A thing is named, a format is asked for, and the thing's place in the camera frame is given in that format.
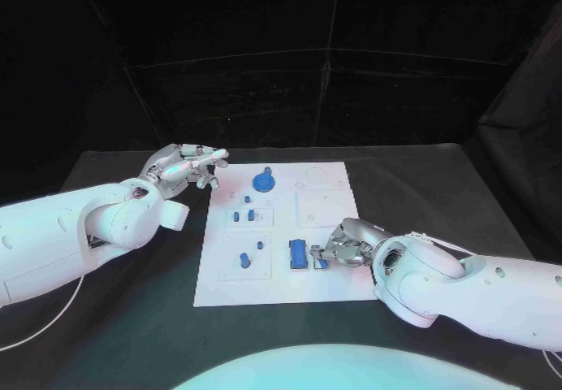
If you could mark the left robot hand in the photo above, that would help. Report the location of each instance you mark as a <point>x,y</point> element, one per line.
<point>175,170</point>

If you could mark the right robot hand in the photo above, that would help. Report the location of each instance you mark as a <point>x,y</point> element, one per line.
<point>357,240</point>

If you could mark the small blue block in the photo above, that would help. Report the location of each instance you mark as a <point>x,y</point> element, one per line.
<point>321,263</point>

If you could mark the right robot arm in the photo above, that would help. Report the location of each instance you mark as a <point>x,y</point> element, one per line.
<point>461,292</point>

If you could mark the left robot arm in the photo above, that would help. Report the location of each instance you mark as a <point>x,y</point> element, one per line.
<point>56,231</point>

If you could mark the white task board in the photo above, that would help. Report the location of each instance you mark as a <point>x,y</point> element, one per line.
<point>281,283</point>

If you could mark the large blue block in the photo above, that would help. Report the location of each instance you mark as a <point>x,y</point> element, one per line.
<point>298,253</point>

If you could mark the blue gear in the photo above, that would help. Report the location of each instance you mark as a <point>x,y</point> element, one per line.
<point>263,182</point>

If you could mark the long blue peg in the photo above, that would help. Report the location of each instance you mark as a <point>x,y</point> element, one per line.
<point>243,260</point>

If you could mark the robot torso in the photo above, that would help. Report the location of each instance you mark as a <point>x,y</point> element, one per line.
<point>337,368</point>

